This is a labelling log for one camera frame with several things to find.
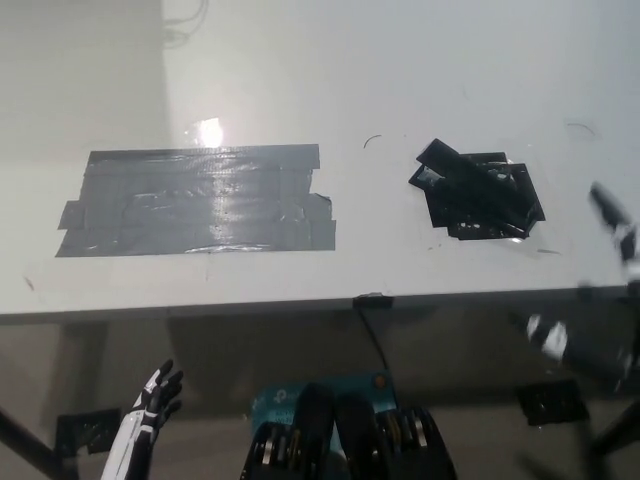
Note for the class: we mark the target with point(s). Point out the black robot torso teal top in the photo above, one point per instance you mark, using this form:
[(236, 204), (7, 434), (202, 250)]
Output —
[(350, 435)]

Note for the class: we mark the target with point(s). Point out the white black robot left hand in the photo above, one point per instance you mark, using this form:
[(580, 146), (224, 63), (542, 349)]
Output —
[(131, 440)]

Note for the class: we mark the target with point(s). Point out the black tape patch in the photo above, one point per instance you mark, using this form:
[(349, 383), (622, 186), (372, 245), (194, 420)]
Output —
[(520, 212)]

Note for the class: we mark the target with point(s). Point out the grey duct tape patch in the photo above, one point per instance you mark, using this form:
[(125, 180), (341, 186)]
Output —
[(200, 200)]

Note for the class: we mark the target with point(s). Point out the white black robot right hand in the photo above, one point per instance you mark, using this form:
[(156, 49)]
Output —
[(607, 205)]

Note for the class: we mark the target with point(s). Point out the black table leg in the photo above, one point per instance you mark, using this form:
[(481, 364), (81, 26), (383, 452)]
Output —
[(20, 427), (617, 430)]

